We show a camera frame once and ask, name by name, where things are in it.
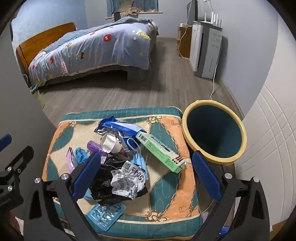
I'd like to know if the grey board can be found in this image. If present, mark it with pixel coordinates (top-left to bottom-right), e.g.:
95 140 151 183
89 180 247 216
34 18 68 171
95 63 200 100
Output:
0 22 61 220

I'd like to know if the white grooved wardrobe door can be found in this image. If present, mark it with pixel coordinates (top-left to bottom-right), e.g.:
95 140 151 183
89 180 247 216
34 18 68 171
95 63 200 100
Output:
233 85 296 234

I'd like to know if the green cardboard box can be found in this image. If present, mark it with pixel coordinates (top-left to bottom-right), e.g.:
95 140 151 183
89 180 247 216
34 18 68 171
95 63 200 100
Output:
135 131 186 173

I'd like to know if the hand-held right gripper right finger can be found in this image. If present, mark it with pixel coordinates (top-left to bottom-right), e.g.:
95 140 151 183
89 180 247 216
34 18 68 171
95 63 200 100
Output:
192 151 270 241

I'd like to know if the blue blister pill pack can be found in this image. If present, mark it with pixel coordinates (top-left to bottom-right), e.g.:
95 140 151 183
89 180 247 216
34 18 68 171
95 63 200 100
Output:
87 203 127 232

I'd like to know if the white paper cup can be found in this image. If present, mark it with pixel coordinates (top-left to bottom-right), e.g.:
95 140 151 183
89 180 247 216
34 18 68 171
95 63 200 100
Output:
100 133 123 154

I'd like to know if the wooden window sill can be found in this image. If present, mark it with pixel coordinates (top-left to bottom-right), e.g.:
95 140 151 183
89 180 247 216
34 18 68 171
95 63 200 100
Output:
105 10 162 20

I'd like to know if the white router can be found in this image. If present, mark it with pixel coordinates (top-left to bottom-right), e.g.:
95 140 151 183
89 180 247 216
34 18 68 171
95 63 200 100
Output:
199 13 223 29

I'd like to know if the purple foil packet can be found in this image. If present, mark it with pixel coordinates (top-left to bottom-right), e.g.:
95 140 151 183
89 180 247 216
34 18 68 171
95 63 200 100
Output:
67 147 80 174

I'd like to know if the flat monitor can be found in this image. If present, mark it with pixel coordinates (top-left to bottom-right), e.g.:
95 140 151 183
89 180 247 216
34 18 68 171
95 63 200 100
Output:
187 0 199 25

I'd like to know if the white receipt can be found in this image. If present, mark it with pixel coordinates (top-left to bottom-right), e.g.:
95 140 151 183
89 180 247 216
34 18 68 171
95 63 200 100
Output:
110 161 147 200

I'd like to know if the teal bin with yellow rim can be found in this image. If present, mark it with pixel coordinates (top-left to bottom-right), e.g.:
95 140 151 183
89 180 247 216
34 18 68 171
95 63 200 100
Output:
181 100 248 165

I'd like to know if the wooden cabinet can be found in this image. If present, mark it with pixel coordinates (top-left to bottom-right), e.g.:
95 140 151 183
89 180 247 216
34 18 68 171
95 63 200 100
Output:
178 23 193 58

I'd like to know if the blue foil snack bag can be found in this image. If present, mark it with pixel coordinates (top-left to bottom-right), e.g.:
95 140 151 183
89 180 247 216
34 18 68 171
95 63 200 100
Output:
94 115 148 145

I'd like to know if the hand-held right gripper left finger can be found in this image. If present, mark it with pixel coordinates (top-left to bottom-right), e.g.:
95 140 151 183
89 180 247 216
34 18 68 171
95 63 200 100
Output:
24 152 102 241

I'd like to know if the black plastic bag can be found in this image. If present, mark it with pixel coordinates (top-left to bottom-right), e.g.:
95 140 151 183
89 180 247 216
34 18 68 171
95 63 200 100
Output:
89 156 148 205

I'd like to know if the teal and orange patterned cushion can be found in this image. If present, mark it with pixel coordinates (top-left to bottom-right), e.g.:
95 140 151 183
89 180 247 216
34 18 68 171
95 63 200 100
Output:
45 107 204 234

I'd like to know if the white power cable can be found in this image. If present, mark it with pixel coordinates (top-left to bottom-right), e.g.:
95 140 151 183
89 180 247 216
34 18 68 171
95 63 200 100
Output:
210 44 222 100

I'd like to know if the blue face mask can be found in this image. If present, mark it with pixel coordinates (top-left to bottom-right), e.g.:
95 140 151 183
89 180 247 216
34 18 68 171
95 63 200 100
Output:
127 138 149 181
74 147 90 165

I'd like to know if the white air purifier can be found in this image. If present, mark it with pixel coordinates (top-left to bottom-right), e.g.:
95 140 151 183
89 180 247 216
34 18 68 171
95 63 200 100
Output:
189 21 223 78

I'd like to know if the wooden bed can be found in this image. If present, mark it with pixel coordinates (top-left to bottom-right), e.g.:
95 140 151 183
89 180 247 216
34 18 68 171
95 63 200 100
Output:
16 22 160 87

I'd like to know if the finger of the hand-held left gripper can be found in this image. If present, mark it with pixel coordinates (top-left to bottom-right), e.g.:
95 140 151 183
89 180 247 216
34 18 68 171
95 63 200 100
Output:
5 146 34 184
0 134 12 151

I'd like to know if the purple spray bottle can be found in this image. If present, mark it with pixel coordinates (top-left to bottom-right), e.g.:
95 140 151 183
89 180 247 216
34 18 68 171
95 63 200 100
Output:
87 141 109 157

